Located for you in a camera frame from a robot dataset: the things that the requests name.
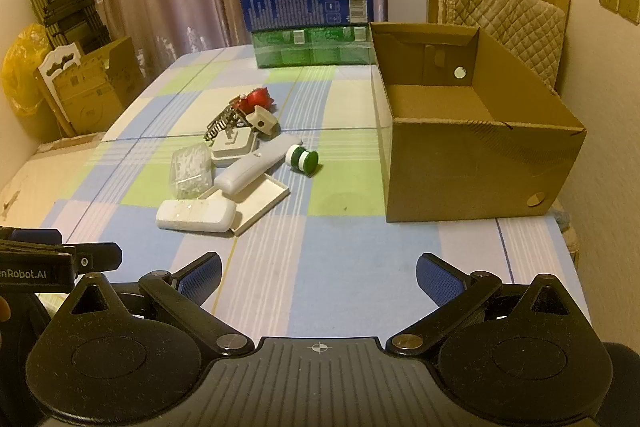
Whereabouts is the white carved chair back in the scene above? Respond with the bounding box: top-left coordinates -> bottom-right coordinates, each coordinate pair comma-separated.
34,44 -> 83,135

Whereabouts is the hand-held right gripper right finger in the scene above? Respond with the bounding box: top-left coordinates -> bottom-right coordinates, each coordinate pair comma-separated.
385,252 -> 576,358

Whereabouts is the wrapped green box pack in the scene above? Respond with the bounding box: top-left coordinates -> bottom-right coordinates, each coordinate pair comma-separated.
251,25 -> 376,68

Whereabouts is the green and white spool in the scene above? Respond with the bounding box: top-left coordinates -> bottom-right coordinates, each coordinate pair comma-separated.
285,144 -> 319,176

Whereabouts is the clear box of white bits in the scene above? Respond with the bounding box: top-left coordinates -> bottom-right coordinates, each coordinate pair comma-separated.
170,144 -> 213,200

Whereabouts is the white remote control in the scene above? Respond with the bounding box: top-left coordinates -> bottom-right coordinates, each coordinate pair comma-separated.
214,138 -> 304,194

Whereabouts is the blue printed box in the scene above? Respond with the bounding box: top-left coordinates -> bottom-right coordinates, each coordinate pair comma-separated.
240,0 -> 375,32

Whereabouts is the cardboard box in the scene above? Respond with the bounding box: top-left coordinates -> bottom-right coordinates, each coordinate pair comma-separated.
369,22 -> 587,224

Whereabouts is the white rounded plastic case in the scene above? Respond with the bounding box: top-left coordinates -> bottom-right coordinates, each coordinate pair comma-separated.
248,105 -> 279,136

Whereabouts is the yellow plastic bag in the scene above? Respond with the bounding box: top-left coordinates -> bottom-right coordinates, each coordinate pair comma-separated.
1,23 -> 53,118

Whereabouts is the red toy figure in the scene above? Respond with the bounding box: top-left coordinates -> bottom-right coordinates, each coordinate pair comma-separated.
235,88 -> 277,112

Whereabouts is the beige quilted chair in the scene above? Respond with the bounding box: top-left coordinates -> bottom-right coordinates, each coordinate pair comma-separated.
438,0 -> 567,90

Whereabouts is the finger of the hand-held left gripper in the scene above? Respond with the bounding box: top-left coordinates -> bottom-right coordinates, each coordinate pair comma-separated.
0,242 -> 123,273
0,227 -> 63,245

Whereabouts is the metal spring clip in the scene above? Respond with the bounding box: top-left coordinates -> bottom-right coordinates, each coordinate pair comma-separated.
203,99 -> 251,142

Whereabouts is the black folding hand cart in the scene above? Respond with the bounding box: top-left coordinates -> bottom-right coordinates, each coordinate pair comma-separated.
27,0 -> 113,55

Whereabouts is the printed cardboard carton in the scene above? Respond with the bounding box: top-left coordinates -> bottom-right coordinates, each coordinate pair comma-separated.
52,36 -> 138,135

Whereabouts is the white plastic tray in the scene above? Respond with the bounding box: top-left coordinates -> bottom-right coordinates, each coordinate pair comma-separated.
197,173 -> 291,237

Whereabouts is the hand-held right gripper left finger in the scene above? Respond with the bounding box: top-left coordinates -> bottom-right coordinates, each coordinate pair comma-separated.
65,252 -> 256,358

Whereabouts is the white power adapter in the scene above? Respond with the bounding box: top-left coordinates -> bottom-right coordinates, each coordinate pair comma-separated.
210,127 -> 258,168

